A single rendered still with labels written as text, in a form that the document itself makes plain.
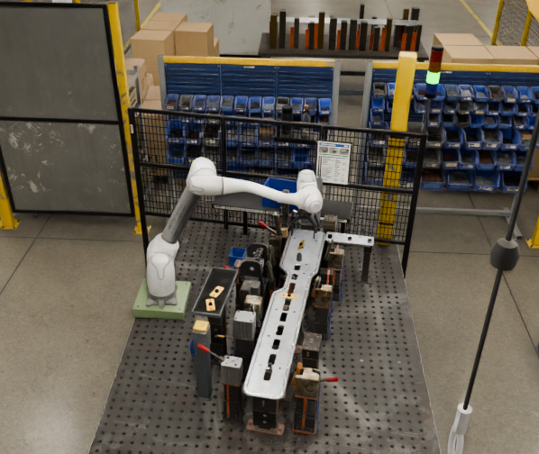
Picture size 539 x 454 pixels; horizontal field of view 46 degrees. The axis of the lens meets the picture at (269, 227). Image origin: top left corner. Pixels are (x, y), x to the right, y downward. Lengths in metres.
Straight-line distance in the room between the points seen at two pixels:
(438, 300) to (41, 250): 3.33
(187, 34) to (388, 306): 4.84
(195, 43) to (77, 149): 2.72
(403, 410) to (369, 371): 0.29
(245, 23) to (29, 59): 5.07
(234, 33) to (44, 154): 4.95
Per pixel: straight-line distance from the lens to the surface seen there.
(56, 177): 5.78
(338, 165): 4.08
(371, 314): 3.80
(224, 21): 9.93
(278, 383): 2.94
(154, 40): 7.50
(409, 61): 3.85
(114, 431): 3.23
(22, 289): 5.39
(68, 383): 4.50
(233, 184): 3.45
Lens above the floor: 3.14
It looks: 33 degrees down
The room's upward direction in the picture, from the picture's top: 1 degrees clockwise
